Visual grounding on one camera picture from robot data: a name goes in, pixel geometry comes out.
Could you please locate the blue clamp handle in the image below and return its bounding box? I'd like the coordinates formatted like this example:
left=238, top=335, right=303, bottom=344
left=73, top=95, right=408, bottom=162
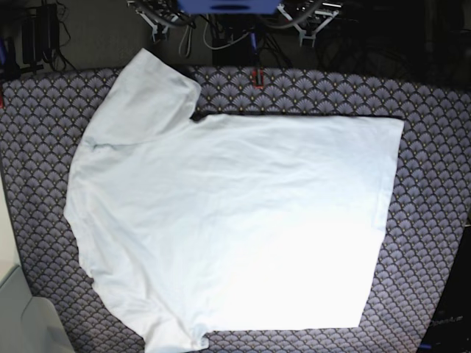
left=250, top=32, right=258, bottom=54

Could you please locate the blue box overhead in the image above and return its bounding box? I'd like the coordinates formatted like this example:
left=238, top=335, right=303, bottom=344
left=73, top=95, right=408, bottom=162
left=177, top=0, right=281, bottom=15

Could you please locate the red table clamp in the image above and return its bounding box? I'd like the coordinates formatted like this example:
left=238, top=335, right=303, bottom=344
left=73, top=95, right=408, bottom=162
left=252, top=68, right=264, bottom=89

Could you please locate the white plastic bin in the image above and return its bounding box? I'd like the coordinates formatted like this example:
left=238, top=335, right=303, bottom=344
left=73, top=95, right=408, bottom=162
left=1, top=265, right=74, bottom=352

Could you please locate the white T-shirt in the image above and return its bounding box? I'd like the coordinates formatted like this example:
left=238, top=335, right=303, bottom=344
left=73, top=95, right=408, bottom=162
left=64, top=50, right=404, bottom=352

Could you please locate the fan-patterned table cloth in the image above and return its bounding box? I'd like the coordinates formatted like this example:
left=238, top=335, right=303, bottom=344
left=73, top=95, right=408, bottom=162
left=1, top=66, right=470, bottom=352

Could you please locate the black device at right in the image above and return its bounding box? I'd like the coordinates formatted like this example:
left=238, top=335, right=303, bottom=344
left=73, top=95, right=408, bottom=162
left=417, top=226, right=470, bottom=352

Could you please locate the grey looped cable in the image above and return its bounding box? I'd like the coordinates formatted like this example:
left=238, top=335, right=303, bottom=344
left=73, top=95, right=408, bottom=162
left=178, top=14, right=196, bottom=59

